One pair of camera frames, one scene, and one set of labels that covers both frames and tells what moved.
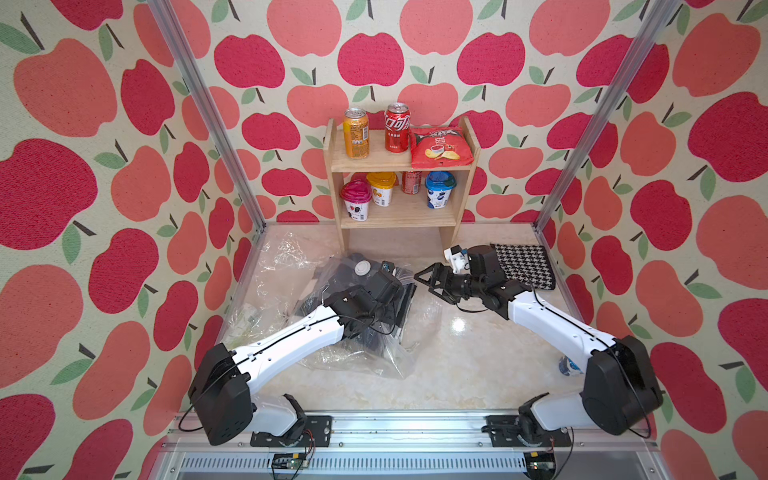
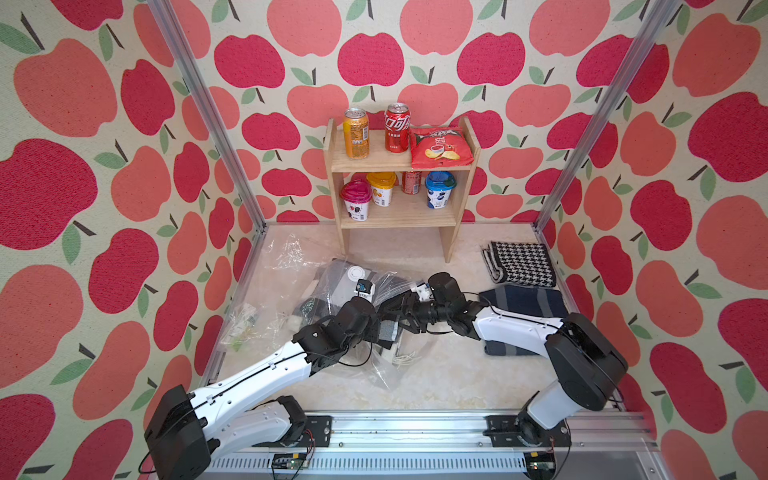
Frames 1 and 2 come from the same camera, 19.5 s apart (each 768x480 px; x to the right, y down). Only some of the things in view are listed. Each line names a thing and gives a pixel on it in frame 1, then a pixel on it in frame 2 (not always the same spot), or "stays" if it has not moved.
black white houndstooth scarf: (528, 264) stays
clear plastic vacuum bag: (287, 292) stays
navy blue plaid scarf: (352, 270) to (532, 300)
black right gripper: (447, 272) to (408, 300)
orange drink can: (356, 133) stays
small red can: (411, 181) stays
